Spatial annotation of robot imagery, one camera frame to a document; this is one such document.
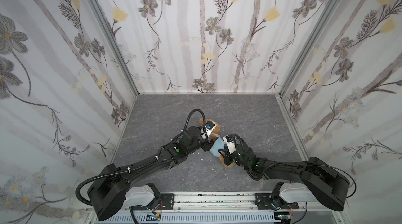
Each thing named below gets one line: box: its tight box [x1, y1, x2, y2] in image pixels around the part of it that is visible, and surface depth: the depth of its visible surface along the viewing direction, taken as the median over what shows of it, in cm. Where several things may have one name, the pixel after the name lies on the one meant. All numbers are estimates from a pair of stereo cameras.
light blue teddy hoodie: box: [207, 133, 227, 158], surface depth 84 cm
